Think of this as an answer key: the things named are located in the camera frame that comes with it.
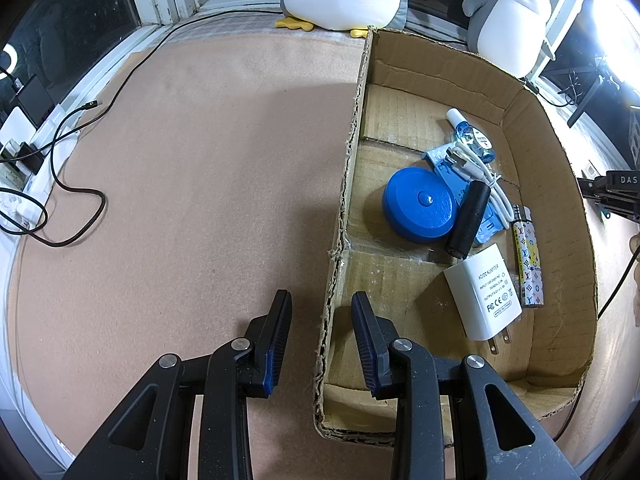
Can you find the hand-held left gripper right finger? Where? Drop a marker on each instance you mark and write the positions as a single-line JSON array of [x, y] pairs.
[[365, 350]]

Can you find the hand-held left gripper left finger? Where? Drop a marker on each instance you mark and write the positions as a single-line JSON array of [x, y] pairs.
[[277, 350]]

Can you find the cardboard box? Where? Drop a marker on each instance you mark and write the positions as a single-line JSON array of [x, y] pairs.
[[400, 280]]

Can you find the patterned lighter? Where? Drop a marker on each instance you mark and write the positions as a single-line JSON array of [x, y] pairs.
[[527, 260]]

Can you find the white power adapter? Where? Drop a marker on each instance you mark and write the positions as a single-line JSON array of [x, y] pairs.
[[480, 295]]

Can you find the blue round case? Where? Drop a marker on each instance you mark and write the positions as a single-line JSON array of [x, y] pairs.
[[415, 205]]

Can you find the black cylinder stick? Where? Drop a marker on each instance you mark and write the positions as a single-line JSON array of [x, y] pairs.
[[467, 220]]

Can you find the small blue bottle white cap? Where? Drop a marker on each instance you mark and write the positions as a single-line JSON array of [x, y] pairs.
[[470, 135]]

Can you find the blue folding phone stand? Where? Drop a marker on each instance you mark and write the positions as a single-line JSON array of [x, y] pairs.
[[452, 182]]

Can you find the tan felt mat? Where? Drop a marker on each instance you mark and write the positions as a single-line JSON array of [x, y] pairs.
[[200, 185]]

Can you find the white power strip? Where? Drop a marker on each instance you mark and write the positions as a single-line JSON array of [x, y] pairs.
[[30, 185]]

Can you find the black plug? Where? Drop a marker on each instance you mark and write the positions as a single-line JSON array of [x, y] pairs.
[[25, 157]]

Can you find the black flat device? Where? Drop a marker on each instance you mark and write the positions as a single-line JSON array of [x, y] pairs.
[[32, 97]]

